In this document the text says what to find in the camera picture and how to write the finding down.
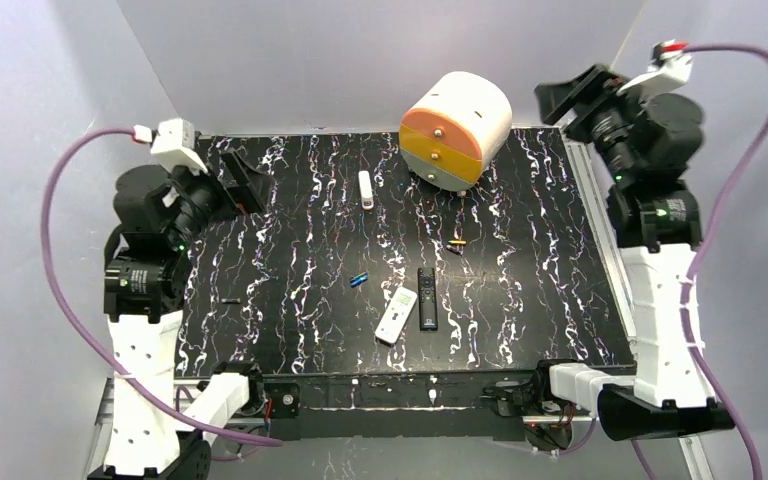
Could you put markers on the white air conditioner remote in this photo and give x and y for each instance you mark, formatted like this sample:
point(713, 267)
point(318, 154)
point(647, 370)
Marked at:
point(396, 315)

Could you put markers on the round three-drawer storage box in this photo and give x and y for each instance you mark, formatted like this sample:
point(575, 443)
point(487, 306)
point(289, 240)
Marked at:
point(451, 135)

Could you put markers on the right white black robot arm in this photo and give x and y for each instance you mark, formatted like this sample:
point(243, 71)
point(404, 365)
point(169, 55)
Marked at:
point(646, 133)

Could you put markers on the small white remote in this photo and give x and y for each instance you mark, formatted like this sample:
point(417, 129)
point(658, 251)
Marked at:
point(366, 191)

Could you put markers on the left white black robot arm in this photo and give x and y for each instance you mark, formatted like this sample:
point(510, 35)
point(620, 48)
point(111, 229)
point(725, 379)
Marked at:
point(162, 210)

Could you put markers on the black tv remote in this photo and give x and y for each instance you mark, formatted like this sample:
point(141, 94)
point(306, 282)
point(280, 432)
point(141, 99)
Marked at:
point(428, 312)

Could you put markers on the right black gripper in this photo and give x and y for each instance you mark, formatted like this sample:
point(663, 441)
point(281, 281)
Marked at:
point(582, 99)

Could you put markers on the blue battery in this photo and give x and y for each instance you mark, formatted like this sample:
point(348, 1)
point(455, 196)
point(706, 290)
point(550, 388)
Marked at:
point(358, 280)

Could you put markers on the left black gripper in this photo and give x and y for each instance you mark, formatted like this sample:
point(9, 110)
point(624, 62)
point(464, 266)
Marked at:
point(230, 183)

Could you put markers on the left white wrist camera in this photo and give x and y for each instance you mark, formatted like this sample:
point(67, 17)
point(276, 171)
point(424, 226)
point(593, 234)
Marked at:
point(172, 145)

